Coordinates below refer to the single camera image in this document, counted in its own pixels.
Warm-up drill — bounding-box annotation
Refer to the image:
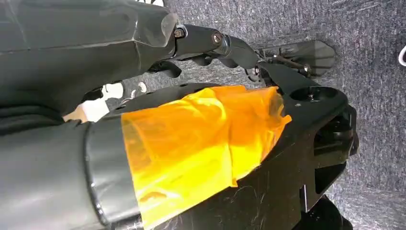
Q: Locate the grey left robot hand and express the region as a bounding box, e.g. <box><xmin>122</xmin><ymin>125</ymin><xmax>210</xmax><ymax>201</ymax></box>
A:
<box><xmin>0</xmin><ymin>0</ymin><xmax>337</xmax><ymax>230</ymax></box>

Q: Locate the white cable loop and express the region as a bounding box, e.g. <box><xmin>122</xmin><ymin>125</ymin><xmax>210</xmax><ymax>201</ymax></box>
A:
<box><xmin>397</xmin><ymin>44</ymin><xmax>406</xmax><ymax>68</ymax></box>

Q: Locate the white plastic piece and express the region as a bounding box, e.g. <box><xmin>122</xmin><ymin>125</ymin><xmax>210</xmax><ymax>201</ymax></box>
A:
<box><xmin>63</xmin><ymin>81</ymin><xmax>124</xmax><ymax>124</ymax></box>

